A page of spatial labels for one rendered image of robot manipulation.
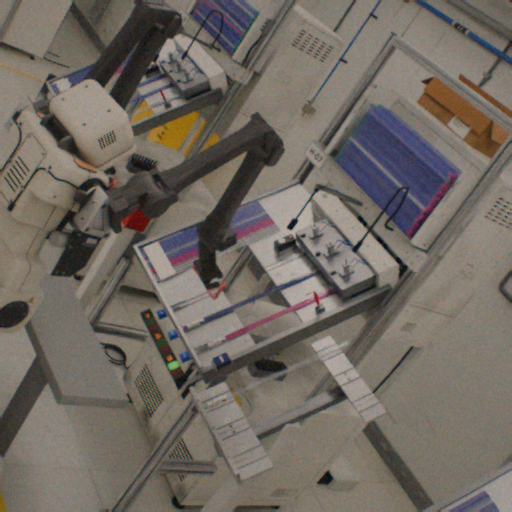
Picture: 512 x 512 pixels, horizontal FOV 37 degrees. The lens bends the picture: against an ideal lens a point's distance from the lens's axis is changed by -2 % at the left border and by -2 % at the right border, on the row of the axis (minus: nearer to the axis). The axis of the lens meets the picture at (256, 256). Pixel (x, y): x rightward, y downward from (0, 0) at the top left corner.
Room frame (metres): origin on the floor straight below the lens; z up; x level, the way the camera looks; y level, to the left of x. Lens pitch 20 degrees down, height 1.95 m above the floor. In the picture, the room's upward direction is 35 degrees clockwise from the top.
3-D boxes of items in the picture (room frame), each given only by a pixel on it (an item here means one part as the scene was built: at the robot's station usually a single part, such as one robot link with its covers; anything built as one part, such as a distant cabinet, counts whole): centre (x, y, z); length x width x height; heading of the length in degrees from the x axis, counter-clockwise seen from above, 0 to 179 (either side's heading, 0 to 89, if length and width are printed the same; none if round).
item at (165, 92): (3.80, 0.83, 0.66); 1.01 x 0.73 x 1.31; 134
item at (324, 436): (2.89, -0.29, 0.31); 0.70 x 0.65 x 0.62; 44
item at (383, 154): (2.76, -0.25, 1.52); 0.51 x 0.13 x 0.27; 44
